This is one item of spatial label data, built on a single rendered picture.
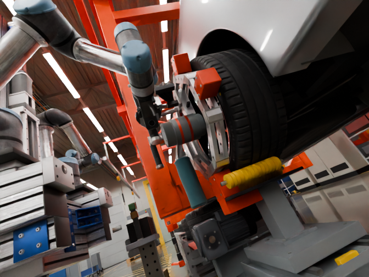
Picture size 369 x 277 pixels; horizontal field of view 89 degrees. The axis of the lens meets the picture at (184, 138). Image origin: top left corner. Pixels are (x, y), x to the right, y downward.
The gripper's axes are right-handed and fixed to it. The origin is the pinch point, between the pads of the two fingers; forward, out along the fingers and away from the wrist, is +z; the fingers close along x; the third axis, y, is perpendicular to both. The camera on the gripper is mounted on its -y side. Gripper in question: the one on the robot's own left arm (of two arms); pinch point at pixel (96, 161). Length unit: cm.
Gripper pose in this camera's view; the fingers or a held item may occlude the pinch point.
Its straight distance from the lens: 197.6
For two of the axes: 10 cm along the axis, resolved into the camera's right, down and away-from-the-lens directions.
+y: 2.4, 8.9, -3.9
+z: 1.8, 3.5, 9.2
